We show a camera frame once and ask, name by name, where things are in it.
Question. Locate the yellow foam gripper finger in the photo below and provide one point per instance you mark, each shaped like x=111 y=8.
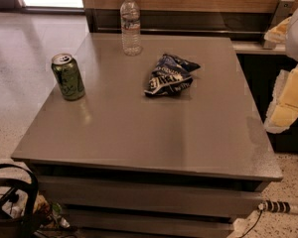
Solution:
x=282 y=111
x=278 y=33

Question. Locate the blue chip bag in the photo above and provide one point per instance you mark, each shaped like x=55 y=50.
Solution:
x=170 y=76

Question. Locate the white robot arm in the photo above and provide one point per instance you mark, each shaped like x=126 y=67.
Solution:
x=291 y=41

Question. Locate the clear plastic water bottle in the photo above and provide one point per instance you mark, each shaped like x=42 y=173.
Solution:
x=130 y=27

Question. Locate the grey drawer cabinet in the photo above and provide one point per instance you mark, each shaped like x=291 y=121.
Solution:
x=126 y=165

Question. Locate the green soda can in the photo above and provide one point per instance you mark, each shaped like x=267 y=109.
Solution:
x=67 y=74

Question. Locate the metal wall bracket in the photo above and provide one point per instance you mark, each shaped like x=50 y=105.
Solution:
x=280 y=13

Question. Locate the striped black white cable plug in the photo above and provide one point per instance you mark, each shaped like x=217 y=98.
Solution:
x=278 y=207

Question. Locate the black bag with handles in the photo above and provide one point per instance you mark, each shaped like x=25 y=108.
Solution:
x=18 y=218

